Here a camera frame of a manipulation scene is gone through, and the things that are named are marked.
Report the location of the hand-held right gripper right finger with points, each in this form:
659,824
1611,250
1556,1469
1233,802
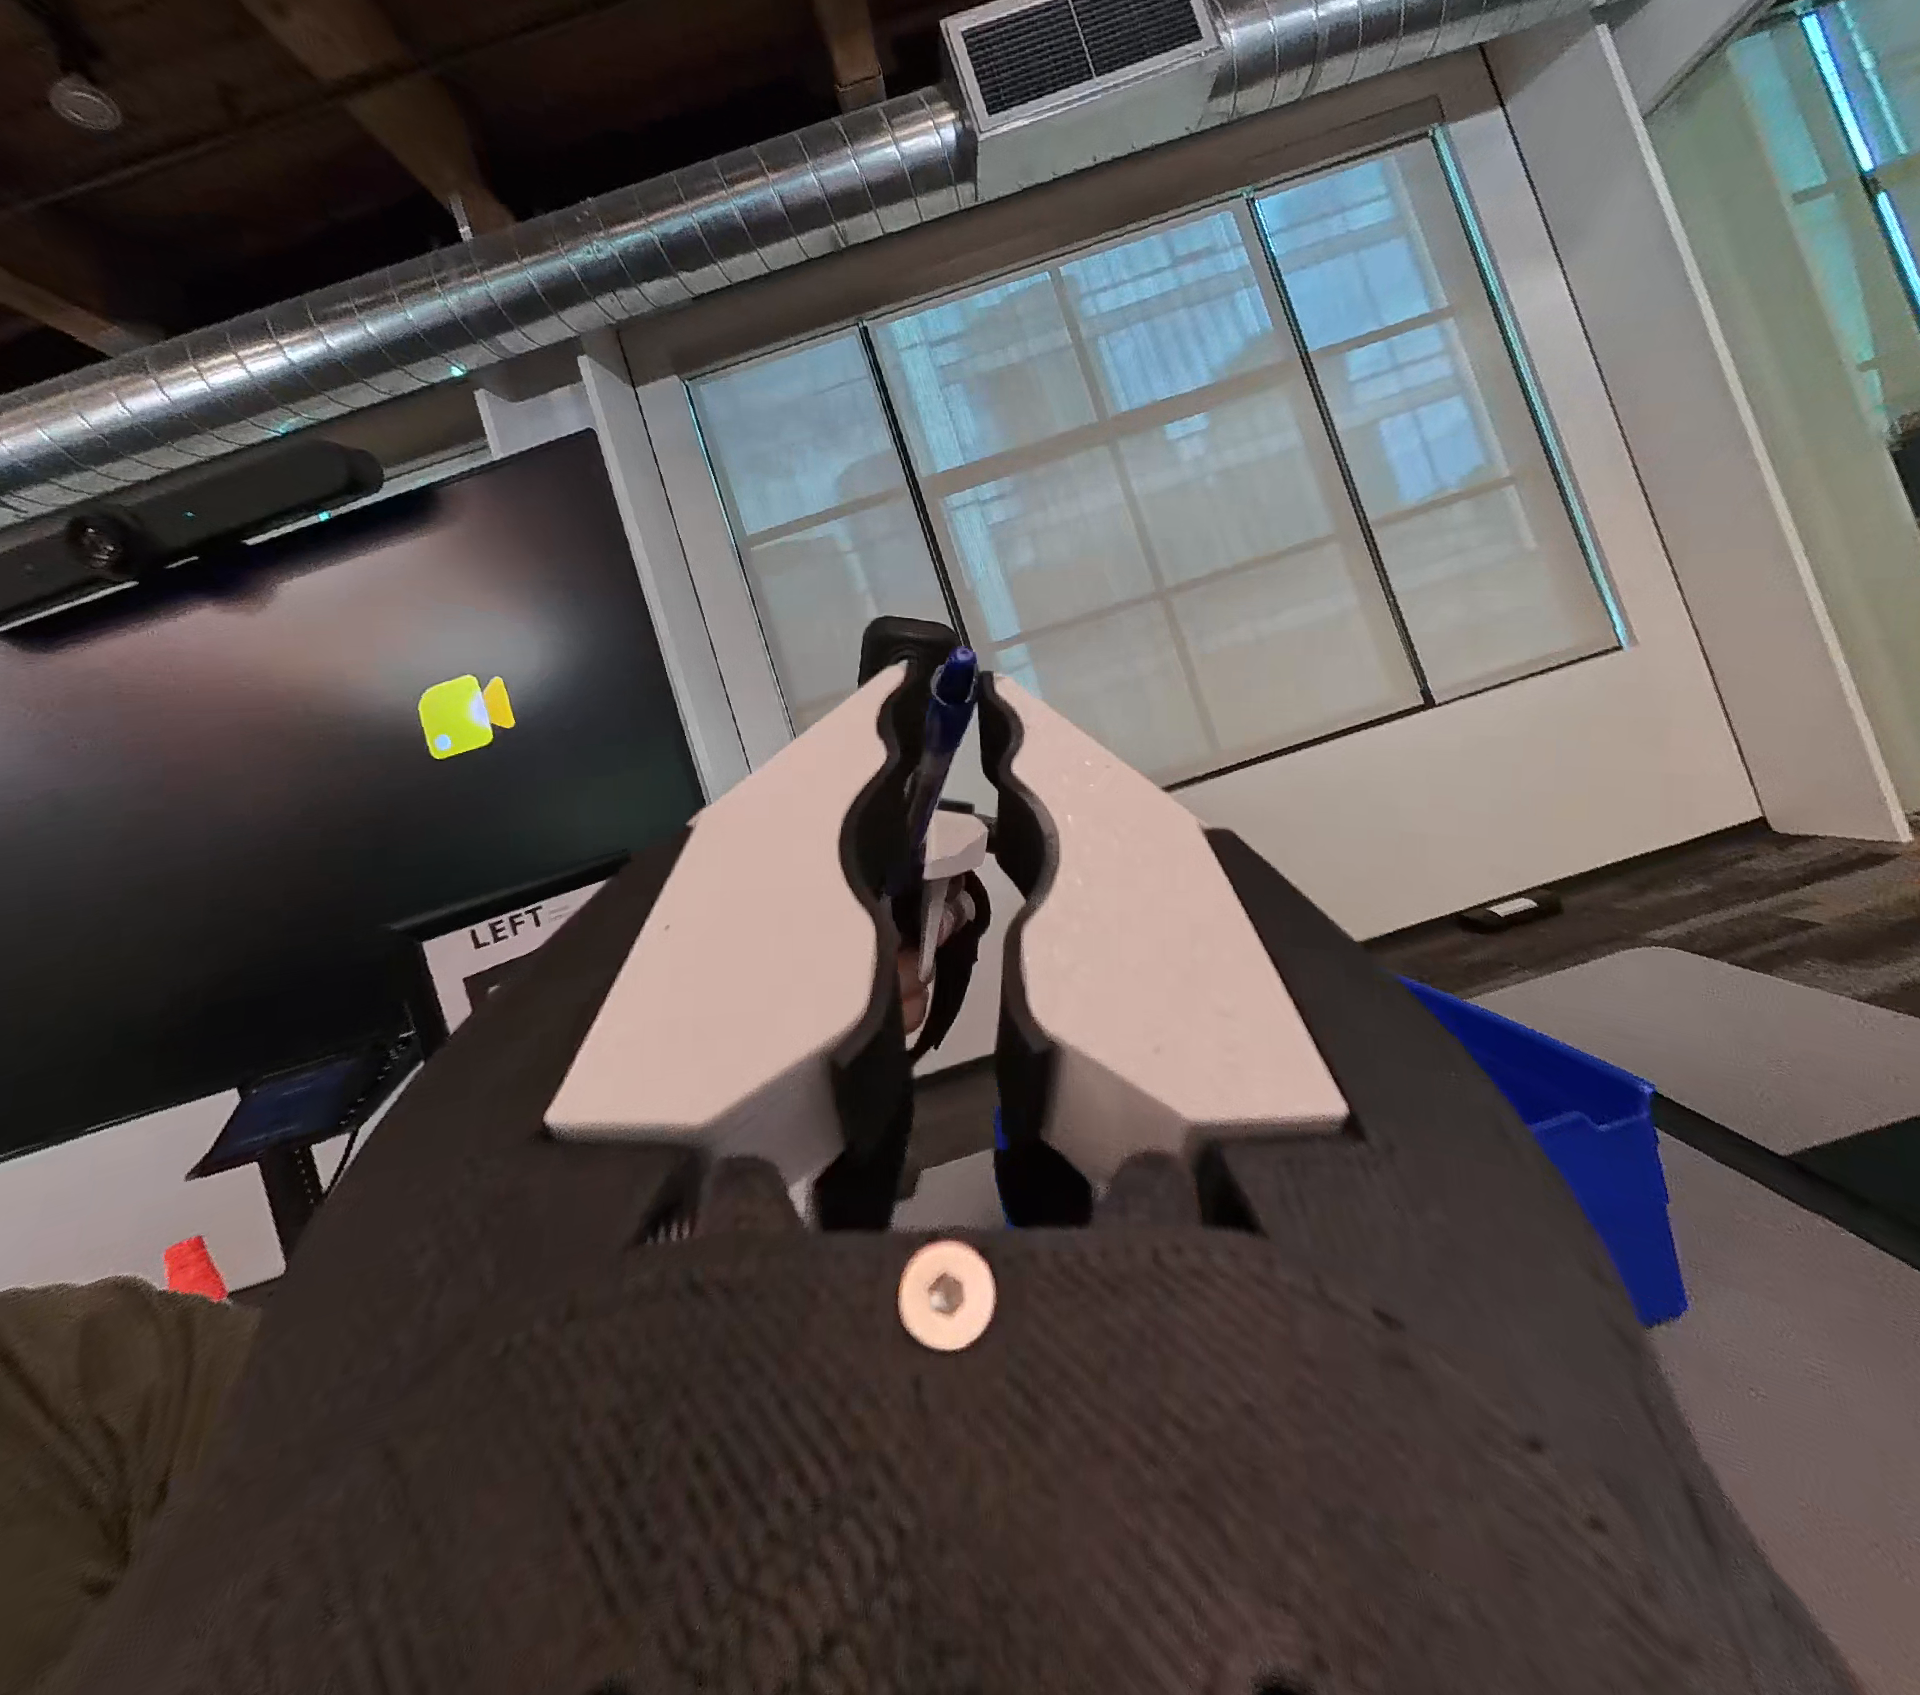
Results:
1185,975

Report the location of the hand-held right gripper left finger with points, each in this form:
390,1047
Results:
704,975

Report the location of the blue retractable pen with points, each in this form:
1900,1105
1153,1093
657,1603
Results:
939,750

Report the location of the person's left hand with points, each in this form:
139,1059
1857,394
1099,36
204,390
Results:
912,993

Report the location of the black framed marker sign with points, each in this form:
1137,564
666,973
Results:
494,937

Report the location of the black floor outlet box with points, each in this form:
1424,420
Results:
1509,911

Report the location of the large grid window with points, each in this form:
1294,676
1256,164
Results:
1200,450

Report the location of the black tablet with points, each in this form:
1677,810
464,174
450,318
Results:
293,1109

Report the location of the blue plastic storage bin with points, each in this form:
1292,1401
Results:
1575,1169

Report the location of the black tablet floor stand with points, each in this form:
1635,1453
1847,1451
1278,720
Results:
293,1215

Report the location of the orange traffic cone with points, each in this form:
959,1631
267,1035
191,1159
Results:
195,1271

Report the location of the white vent grille box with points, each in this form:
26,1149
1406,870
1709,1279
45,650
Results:
1080,30

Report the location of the black video bar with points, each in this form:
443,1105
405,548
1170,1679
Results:
225,510

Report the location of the olive green clothing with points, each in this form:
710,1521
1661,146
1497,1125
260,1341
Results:
90,1469

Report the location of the black pendant lamp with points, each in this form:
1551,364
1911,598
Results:
85,102

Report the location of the glass office partition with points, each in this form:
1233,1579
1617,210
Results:
1830,224

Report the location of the silver spiral air duct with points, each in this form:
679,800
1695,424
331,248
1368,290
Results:
601,270

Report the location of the large black wall display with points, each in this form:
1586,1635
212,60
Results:
225,826

